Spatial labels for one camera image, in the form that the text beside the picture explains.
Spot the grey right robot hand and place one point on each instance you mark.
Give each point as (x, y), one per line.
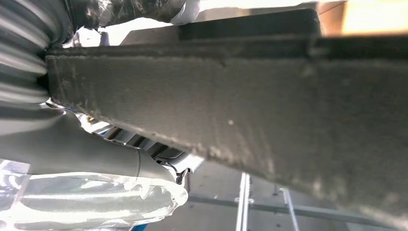
(79, 178)

